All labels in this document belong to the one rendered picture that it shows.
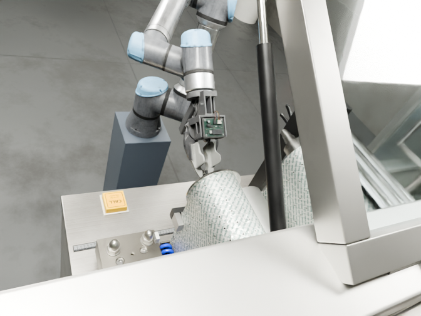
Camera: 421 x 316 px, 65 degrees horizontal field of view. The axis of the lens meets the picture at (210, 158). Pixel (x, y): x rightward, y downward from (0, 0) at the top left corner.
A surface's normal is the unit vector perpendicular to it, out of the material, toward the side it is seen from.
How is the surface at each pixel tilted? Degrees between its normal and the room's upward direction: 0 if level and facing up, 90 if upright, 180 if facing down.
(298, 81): 90
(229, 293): 0
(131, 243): 0
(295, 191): 92
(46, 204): 0
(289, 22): 90
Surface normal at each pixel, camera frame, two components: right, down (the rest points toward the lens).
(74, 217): 0.31, -0.68
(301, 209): -0.88, 0.09
